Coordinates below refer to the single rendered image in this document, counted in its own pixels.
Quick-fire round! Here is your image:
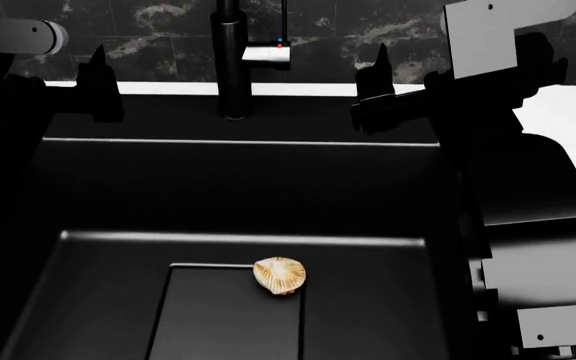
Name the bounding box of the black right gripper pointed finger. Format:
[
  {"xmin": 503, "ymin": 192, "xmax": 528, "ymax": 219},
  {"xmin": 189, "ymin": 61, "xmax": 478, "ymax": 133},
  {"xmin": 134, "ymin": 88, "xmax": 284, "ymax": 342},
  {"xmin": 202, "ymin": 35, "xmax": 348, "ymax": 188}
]
[{"xmin": 355, "ymin": 42, "xmax": 398, "ymax": 104}]

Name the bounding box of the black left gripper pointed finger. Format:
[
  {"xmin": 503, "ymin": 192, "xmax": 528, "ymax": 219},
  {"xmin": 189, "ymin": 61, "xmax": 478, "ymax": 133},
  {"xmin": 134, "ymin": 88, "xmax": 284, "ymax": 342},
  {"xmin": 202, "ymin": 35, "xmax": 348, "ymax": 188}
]
[{"xmin": 76, "ymin": 44, "xmax": 125, "ymax": 124}]

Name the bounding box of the black rectangular sink basin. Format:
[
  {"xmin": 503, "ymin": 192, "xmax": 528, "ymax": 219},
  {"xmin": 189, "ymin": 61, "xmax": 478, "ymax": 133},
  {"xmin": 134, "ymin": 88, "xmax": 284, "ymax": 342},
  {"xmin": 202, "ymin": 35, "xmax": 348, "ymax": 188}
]
[{"xmin": 0, "ymin": 93, "xmax": 472, "ymax": 360}]

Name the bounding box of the black tall sink faucet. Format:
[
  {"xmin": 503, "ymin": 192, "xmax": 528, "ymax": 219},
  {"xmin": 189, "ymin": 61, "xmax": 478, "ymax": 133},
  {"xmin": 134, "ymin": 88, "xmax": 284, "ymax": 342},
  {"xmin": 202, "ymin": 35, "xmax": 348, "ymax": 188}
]
[{"xmin": 209, "ymin": 0, "xmax": 292, "ymax": 122}]

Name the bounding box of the beige scallop shell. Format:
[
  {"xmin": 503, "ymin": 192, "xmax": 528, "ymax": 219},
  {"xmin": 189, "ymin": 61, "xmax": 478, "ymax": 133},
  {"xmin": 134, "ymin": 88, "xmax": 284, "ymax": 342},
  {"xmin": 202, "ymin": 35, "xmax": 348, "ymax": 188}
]
[{"xmin": 252, "ymin": 256, "xmax": 308, "ymax": 297}]

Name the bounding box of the black rectangular drain cover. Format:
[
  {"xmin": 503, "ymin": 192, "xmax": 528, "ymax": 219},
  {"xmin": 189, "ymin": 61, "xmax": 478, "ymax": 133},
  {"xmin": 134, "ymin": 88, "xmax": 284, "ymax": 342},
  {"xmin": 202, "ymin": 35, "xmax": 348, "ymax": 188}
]
[{"xmin": 146, "ymin": 262, "xmax": 305, "ymax": 360}]

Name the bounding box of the grey right wrist camera bracket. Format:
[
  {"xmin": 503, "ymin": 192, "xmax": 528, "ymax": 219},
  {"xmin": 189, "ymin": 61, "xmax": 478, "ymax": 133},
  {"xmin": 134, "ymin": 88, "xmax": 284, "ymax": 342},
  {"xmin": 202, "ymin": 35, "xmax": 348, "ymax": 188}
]
[{"xmin": 440, "ymin": 0, "xmax": 576, "ymax": 81}]

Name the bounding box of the grey cylindrical left wrist camera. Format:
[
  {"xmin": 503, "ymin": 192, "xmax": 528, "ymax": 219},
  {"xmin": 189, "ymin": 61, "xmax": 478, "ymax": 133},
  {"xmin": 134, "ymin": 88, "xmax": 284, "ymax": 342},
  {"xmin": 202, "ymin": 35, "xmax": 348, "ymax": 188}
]
[{"xmin": 0, "ymin": 16, "xmax": 71, "ymax": 86}]

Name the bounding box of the metallic faucet lever handle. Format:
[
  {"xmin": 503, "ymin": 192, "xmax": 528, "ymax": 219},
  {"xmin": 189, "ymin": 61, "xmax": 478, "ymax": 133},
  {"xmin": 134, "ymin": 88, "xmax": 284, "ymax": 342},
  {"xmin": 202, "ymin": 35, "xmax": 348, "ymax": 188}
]
[{"xmin": 241, "ymin": 36, "xmax": 292, "ymax": 72}]

